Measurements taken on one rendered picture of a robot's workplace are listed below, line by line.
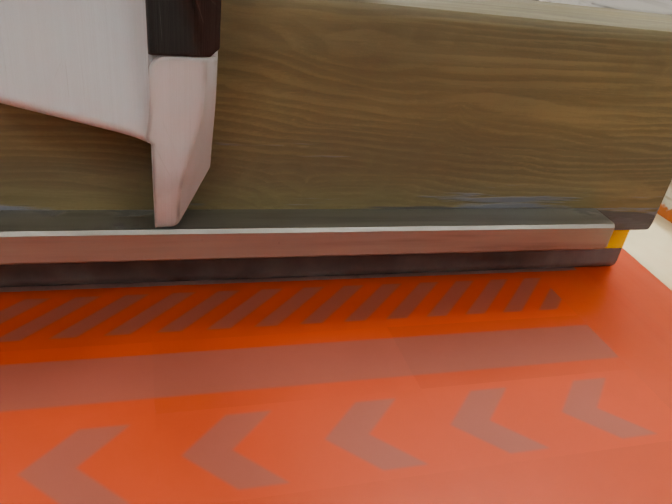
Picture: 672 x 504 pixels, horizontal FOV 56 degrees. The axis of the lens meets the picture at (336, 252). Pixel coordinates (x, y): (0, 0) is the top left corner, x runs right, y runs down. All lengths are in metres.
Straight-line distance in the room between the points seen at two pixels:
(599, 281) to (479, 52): 0.12
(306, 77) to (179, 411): 0.10
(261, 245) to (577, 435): 0.10
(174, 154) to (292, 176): 0.05
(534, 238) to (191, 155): 0.12
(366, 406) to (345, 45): 0.10
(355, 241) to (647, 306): 0.13
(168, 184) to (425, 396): 0.09
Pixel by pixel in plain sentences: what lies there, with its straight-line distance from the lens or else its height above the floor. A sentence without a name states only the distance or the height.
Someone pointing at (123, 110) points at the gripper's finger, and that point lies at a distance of 0.16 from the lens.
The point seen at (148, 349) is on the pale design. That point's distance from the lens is 0.20.
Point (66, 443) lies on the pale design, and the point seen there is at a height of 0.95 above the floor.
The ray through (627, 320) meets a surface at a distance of 0.26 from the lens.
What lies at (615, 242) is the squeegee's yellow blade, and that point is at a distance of 0.28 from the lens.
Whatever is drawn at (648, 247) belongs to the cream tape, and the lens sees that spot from 0.33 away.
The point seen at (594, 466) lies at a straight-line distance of 0.19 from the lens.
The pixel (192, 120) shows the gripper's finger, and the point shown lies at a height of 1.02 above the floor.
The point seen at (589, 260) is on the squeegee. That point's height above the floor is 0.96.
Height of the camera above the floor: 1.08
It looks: 29 degrees down
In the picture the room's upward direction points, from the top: 8 degrees clockwise
